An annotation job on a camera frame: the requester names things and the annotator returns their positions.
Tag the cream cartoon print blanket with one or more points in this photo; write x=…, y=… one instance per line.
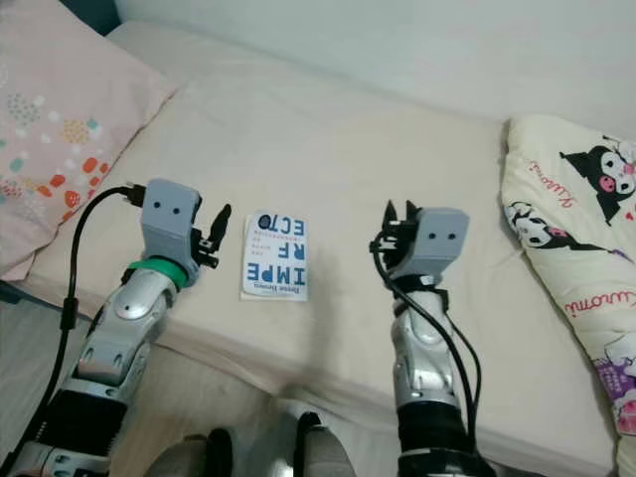
x=556, y=258

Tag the pink dotted pillow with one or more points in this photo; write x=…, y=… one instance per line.
x=60, y=99

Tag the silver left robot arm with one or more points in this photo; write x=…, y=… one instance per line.
x=124, y=338

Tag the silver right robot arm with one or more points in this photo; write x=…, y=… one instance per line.
x=422, y=368

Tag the white book blue letters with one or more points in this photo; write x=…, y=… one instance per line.
x=273, y=273

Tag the cream sheeted bed mattress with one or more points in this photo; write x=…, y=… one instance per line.
x=358, y=149

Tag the grey right robot leg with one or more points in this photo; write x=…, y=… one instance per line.
x=328, y=452

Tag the grey robot leg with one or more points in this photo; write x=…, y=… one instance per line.
x=189, y=457
x=328, y=452

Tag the grey left robot leg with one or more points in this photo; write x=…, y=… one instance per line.
x=189, y=457

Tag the teal upholstered headboard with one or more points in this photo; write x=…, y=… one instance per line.
x=94, y=10

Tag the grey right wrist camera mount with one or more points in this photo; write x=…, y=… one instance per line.
x=442, y=238

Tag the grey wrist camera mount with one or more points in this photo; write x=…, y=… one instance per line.
x=169, y=214
x=442, y=238

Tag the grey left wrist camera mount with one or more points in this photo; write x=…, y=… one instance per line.
x=169, y=214

